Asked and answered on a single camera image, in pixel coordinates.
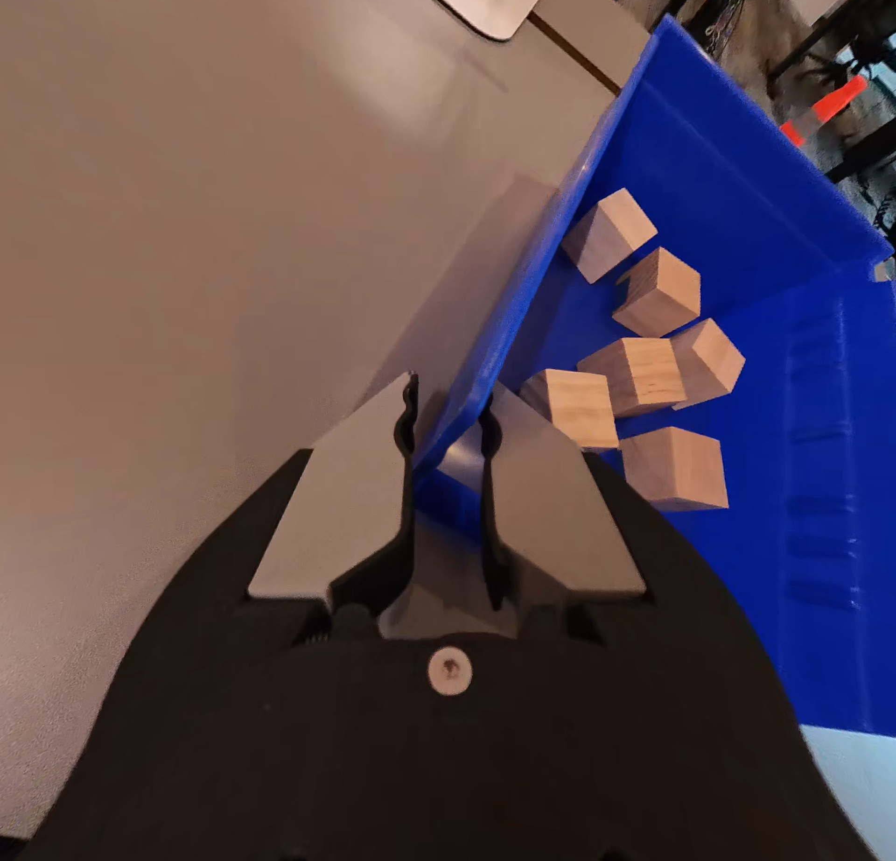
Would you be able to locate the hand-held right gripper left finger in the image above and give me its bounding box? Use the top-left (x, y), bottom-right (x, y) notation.
top-left (247, 371), bottom-right (421, 617)

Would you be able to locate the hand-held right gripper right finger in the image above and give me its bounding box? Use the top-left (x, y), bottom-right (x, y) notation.
top-left (478, 382), bottom-right (648, 611)

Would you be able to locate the pile of wooden cubes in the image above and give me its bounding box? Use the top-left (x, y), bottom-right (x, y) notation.
top-left (518, 187), bottom-right (747, 512)

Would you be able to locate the blue plastic bin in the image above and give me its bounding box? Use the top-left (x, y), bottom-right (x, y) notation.
top-left (409, 14), bottom-right (896, 743)

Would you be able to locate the orange traffic cone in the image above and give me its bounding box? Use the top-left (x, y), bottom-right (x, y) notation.
top-left (779, 75), bottom-right (869, 149)

